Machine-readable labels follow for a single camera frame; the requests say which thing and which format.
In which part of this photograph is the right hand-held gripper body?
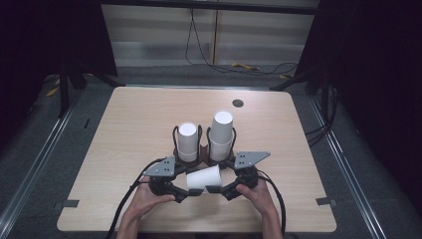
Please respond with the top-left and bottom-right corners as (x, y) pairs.
(221, 151), (272, 202)

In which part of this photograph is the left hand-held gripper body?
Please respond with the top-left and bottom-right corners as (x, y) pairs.
(141, 155), (187, 204)

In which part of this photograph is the single white paper cup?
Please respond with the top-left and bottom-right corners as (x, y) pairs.
(186, 164), (223, 191)

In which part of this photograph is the dark double cup holder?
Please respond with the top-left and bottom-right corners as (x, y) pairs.
(171, 124), (238, 167)

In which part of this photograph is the short stack of white cups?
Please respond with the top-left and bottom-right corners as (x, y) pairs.
(177, 121), (199, 163)

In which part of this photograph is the tall stack of white cups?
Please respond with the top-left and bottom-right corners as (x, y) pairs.
(208, 110), (234, 162)

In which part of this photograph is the person's left hand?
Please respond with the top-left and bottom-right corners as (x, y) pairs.
(130, 175), (176, 219)

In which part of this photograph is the person's right hand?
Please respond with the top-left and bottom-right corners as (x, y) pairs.
(235, 178), (277, 219)

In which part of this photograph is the grey tape piece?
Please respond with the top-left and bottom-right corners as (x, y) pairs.
(54, 199), (81, 210)
(315, 196), (338, 207)

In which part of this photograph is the long yellow floor strip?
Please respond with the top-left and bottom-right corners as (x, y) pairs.
(231, 63), (262, 72)

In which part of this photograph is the black metal stand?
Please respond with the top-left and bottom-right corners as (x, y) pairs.
(57, 63), (125, 120)

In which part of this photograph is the black curtain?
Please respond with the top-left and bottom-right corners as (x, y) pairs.
(0, 0), (118, 150)
(294, 0), (422, 208)

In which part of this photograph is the black overhead bar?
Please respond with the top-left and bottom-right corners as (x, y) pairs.
(99, 0), (320, 16)

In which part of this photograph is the left hand-held gripper cable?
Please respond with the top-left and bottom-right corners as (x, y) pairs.
(105, 157), (167, 239)

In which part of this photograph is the hand-held gripper cable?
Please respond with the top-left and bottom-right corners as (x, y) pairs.
(105, 157), (167, 239)
(255, 168), (288, 237)

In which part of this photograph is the right hand-held gripper cable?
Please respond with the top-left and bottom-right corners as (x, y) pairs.
(255, 168), (288, 237)

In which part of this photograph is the bundle of black cables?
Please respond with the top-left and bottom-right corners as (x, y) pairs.
(305, 85), (340, 147)

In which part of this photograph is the metal floor rail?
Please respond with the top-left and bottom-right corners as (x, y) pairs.
(308, 96), (389, 239)
(0, 88), (84, 233)

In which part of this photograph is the black hanging cable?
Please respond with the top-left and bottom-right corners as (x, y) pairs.
(184, 8), (299, 77)

